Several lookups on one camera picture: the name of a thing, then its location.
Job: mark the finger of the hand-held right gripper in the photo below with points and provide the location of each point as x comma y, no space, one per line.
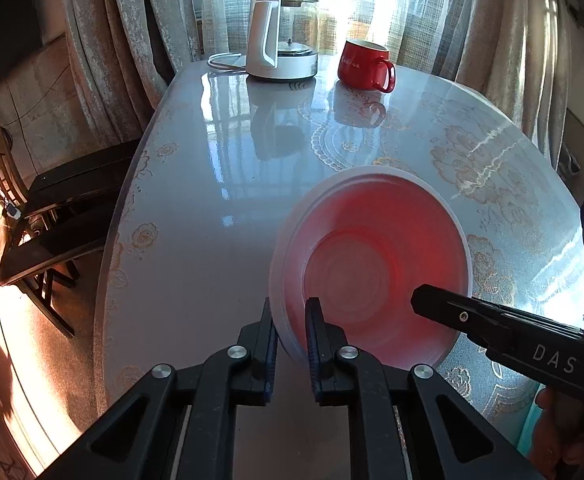
452,310

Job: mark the person's right hand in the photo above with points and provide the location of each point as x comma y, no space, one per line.
572,435

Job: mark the white sheer curtain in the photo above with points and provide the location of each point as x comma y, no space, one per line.
372,0

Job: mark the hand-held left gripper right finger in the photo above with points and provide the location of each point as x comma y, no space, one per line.
317,355

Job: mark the red mug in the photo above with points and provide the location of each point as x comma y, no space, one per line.
364,65

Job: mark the grey floral tablecloth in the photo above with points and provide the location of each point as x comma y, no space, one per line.
212,185

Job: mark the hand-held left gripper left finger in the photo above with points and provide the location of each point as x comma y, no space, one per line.
262,360

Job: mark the red bowl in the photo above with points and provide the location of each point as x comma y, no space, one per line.
372,260

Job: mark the black glossy chair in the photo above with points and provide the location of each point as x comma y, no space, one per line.
67,220

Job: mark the beige velvet curtain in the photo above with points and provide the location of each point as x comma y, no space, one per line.
492,50
112,35

